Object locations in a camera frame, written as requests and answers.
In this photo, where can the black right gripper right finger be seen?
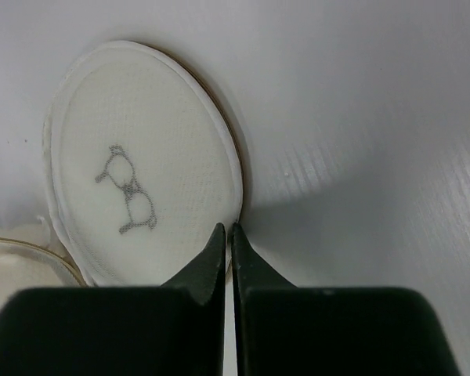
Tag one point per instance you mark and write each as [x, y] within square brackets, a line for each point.
[282, 329]

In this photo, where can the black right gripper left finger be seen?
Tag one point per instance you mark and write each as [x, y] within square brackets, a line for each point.
[176, 328]

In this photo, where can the beige round glasses laundry bag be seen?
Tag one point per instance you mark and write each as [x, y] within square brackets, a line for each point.
[140, 166]

